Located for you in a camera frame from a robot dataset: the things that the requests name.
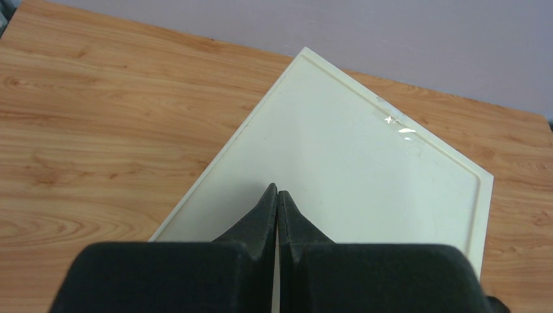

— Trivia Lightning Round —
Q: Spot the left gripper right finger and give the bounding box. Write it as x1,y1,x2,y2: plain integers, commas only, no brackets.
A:
277,191,492,312

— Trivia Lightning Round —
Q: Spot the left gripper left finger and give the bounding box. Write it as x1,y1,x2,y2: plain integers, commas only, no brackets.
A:
50,184,278,312

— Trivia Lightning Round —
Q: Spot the white mini drawer cabinet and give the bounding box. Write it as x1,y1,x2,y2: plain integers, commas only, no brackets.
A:
148,47,495,313

